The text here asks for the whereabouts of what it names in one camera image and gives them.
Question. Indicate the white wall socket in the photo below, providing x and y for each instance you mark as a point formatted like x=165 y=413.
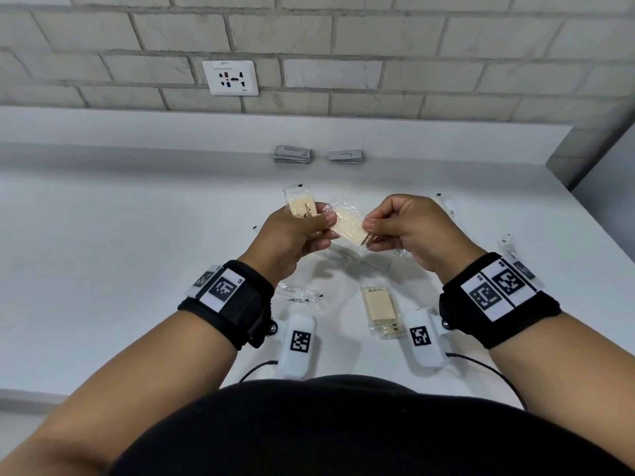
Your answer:
x=248 y=69

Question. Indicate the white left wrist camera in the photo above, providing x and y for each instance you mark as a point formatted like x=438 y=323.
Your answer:
x=297 y=361

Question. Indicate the person's left hand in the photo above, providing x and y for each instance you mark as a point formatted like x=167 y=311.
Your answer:
x=283 y=247

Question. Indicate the person's right hand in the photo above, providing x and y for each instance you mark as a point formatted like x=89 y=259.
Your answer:
x=421 y=228

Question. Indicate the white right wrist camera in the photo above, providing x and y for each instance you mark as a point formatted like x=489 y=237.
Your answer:
x=426 y=356

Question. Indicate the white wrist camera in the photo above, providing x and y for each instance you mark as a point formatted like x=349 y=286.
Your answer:
x=297 y=361
x=426 y=356

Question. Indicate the black right wristband with markers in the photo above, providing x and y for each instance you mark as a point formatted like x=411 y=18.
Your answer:
x=501 y=302

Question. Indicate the person's left forearm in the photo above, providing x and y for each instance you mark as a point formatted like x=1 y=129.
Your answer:
x=124 y=391

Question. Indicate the person's right forearm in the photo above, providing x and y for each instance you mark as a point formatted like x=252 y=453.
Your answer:
x=570 y=376

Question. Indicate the black left wristband with markers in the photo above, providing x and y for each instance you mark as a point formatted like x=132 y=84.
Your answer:
x=238 y=304

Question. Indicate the black wristband with markers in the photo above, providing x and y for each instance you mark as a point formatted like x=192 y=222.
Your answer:
x=238 y=304
x=501 y=302

